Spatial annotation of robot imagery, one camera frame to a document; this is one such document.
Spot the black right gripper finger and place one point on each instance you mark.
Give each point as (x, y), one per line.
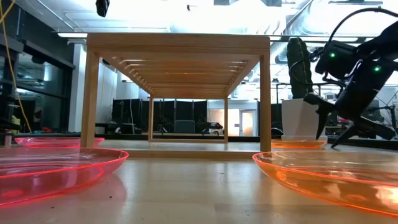
(323, 107)
(373, 129)

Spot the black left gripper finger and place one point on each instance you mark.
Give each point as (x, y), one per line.
(102, 7)

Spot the translucent orange plastic plate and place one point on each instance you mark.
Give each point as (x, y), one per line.
(295, 144)

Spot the translucent pink plastic plate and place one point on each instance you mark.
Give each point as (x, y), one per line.
(46, 183)
(53, 142)

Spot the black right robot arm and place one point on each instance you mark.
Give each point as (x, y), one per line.
(339, 62)

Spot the slatted wooden shelf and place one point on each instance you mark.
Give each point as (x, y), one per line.
(177, 42)

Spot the ceiling light strip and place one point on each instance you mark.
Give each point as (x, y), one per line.
(71, 35)

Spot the green cactus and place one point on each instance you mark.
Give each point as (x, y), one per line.
(298, 68)

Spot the translucent orange-pink plastic plate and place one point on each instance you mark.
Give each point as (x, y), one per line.
(326, 186)

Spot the dark office partition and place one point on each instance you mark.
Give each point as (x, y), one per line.
(183, 112)

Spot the black aluminium extrusion frame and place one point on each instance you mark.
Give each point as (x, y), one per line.
(124, 136)

